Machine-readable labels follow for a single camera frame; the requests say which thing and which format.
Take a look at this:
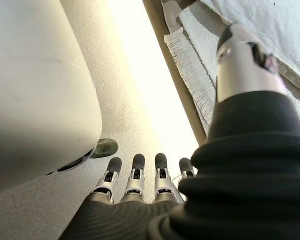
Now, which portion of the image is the right silver robot leg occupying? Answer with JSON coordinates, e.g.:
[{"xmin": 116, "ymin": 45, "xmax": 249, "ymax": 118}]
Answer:
[{"xmin": 0, "ymin": 0, "xmax": 119, "ymax": 197}]

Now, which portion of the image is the white duvet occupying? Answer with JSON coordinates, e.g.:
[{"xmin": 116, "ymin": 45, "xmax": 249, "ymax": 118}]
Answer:
[{"xmin": 199, "ymin": 0, "xmax": 300, "ymax": 82}]

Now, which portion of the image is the brown padded bed frame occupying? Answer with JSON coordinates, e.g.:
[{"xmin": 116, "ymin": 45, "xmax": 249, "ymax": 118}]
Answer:
[{"xmin": 141, "ymin": 0, "xmax": 208, "ymax": 146}]

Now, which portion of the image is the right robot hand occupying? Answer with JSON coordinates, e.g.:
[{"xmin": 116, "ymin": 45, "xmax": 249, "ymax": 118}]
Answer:
[{"xmin": 58, "ymin": 23, "xmax": 300, "ymax": 240}]

